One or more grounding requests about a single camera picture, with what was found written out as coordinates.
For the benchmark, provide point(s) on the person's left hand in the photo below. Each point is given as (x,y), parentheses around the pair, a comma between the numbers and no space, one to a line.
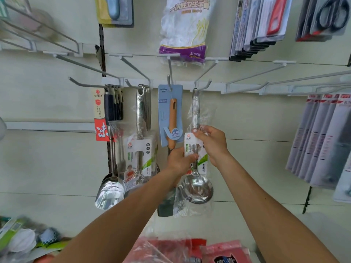
(181,162)

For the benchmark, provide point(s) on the person's right hand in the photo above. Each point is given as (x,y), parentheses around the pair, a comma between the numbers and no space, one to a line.
(215,145)

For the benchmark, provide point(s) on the blue card utensil packet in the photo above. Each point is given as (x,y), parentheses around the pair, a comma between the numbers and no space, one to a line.
(170,106)

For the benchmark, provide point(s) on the red white packet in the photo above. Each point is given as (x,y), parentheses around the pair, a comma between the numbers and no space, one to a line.
(100,115)

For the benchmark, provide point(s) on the person's right forearm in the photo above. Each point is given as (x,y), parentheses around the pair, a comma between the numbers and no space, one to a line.
(268,216)

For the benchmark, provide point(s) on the person's left forearm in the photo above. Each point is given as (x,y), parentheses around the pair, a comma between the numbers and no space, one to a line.
(115,227)

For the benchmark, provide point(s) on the red plastic wrapped packets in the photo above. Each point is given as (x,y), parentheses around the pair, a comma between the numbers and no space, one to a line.
(181,252)

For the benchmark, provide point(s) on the row of scissors packets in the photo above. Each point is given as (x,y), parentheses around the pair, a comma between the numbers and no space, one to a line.
(323,139)

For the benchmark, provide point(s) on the white purple bag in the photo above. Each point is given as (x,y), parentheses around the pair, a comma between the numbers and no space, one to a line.
(186,27)

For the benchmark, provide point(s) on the row of hanging flat packets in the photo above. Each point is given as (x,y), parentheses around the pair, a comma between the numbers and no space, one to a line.
(260,24)

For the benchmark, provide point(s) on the blue yellow peeler packet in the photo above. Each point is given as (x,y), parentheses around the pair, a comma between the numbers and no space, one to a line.
(115,11)

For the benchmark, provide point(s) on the black scissors grey card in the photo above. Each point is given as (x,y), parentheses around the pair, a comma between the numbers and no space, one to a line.
(323,19)

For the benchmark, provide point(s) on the pile of plastic wrapped utensils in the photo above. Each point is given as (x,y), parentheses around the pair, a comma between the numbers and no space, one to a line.
(22,241)

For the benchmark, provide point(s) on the pale round hanging utensil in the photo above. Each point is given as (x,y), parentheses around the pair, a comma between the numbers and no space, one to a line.
(33,24)

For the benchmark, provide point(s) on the black wall divider strip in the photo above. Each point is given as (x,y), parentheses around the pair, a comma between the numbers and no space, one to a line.
(102,52)

